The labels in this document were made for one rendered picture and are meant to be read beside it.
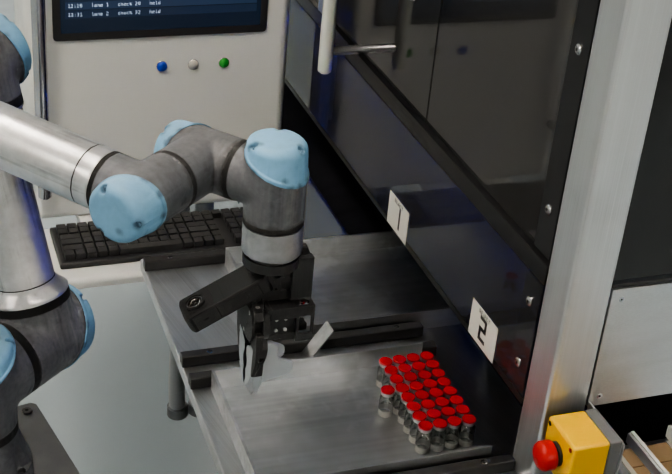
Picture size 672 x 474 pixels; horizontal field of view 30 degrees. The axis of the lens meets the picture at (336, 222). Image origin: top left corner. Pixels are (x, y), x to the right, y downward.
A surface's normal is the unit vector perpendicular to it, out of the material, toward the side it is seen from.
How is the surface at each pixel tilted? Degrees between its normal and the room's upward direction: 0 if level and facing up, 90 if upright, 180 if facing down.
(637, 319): 90
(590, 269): 90
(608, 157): 90
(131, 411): 0
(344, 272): 0
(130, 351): 0
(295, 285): 90
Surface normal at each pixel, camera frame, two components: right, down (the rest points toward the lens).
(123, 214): -0.50, 0.39
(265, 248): -0.16, 0.47
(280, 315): 0.32, 0.49
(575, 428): 0.08, -0.87
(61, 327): 0.75, 0.15
